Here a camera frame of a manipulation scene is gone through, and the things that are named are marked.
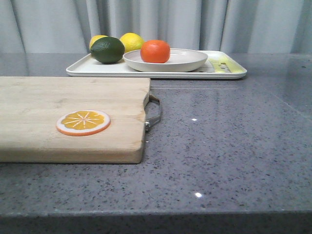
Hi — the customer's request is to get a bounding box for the beige round plate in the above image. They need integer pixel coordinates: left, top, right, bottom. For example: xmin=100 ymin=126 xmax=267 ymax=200
xmin=123 ymin=48 xmax=208 ymax=72

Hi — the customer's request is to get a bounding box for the orange mandarin fruit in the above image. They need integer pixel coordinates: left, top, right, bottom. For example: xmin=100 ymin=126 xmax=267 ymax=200
xmin=140 ymin=40 xmax=170 ymax=63

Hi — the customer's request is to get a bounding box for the white rectangular tray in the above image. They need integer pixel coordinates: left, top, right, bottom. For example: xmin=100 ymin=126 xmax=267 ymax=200
xmin=66 ymin=51 xmax=247 ymax=79

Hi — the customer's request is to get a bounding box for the orange slice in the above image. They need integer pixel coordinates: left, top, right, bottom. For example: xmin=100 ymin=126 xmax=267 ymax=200
xmin=56 ymin=110 xmax=111 ymax=137

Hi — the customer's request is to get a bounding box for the yellow lemon right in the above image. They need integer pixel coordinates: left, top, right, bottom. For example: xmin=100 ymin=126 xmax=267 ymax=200
xmin=120 ymin=32 xmax=145 ymax=53

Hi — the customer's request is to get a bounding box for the yellow lemon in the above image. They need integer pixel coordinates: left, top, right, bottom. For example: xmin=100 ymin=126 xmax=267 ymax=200
xmin=120 ymin=32 xmax=145 ymax=53
xmin=89 ymin=35 xmax=107 ymax=49

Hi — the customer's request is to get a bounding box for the yellow plastic fork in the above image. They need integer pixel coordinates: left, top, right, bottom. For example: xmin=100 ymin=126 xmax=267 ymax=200
xmin=218 ymin=56 xmax=244 ymax=73

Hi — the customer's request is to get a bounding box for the green lime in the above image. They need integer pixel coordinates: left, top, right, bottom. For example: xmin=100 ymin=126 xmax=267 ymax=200
xmin=90 ymin=37 xmax=125 ymax=64

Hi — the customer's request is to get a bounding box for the yellow lemon left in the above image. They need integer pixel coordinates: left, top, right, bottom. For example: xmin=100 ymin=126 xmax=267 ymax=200
xmin=89 ymin=35 xmax=107 ymax=49

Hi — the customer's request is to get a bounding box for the wooden cutting board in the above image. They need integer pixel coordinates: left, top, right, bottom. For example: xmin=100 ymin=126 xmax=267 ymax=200
xmin=0 ymin=77 xmax=151 ymax=163

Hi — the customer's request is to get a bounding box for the grey curtain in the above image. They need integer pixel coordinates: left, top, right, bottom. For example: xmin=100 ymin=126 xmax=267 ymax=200
xmin=0 ymin=0 xmax=312 ymax=54

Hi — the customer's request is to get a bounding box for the metal cutting board handle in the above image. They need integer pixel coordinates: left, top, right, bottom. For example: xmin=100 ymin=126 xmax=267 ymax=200
xmin=144 ymin=94 xmax=162 ymax=132

